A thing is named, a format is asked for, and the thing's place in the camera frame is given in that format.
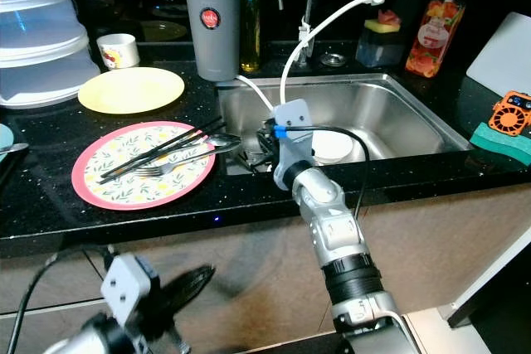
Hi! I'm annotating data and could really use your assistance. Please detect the white cutting board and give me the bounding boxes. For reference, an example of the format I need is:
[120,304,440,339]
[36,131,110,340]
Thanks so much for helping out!
[465,12,531,99]

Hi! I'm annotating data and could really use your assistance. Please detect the orange soap pump bottle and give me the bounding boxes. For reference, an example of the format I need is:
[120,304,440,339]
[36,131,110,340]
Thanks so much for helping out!
[405,0,470,80]

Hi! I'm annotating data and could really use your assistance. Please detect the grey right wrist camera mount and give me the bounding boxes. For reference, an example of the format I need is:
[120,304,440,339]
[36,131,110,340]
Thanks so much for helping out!
[271,98,317,190]

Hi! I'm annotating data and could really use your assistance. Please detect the orange mini fan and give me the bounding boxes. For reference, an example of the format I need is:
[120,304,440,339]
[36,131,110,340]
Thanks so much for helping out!
[488,90,531,138]

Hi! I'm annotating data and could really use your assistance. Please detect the stacked translucent plastic containers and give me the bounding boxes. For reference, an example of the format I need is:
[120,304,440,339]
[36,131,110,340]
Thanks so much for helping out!
[0,0,103,109]

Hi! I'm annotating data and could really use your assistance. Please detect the dark sponge holder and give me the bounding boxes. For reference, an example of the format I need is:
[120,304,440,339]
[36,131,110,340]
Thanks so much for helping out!
[355,27,404,70]

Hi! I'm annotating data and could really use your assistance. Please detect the black chopstick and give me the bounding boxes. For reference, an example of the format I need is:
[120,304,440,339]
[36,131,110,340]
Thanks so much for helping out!
[100,122,227,186]
[96,115,224,180]

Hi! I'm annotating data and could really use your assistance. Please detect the teal plate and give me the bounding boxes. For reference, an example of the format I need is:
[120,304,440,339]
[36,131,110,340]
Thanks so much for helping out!
[0,122,16,153]

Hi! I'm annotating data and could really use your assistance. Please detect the white printed mug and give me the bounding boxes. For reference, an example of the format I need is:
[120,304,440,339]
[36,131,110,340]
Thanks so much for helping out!
[96,33,141,71]

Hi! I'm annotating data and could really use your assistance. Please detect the silver metal fork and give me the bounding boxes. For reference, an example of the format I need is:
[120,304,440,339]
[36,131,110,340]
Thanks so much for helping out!
[132,144,242,180]

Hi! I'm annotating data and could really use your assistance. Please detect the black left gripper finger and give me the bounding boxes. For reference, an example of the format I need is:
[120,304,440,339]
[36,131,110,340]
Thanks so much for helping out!
[168,263,217,303]
[176,296,215,334]

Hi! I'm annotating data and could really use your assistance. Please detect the green sponge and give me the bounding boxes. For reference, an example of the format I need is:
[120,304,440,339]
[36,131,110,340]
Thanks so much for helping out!
[470,122,531,167]

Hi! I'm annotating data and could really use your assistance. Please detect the grey water filter jug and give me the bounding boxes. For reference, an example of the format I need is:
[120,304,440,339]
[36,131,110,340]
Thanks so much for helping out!
[183,0,285,84]

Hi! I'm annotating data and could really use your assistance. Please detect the yellow pink dish sponge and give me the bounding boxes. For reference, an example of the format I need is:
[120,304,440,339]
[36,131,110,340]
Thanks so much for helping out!
[363,10,402,34]

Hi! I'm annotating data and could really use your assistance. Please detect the round metal strainer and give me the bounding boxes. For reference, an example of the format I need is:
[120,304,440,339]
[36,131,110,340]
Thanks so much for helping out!
[321,52,348,68]

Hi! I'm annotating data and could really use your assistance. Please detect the pink floral plate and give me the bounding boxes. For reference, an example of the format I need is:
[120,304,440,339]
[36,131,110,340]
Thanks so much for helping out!
[71,122,217,211]

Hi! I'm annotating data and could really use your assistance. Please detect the white bowl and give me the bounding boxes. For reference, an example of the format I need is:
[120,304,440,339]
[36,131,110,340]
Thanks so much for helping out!
[311,129,357,165]

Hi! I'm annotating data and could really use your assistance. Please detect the white hose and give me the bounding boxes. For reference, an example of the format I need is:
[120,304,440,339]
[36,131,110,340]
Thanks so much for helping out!
[236,0,387,119]

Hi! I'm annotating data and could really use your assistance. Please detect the yellow plate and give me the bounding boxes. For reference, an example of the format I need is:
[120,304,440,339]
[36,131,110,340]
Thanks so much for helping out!
[77,67,186,116]

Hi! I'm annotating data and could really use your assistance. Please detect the stainless steel sink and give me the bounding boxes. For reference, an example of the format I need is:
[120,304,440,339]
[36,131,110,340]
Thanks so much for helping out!
[216,72,475,175]

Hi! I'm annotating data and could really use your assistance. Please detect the green-capped oil bottle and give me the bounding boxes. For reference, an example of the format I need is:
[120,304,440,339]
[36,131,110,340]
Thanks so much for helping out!
[239,0,263,74]

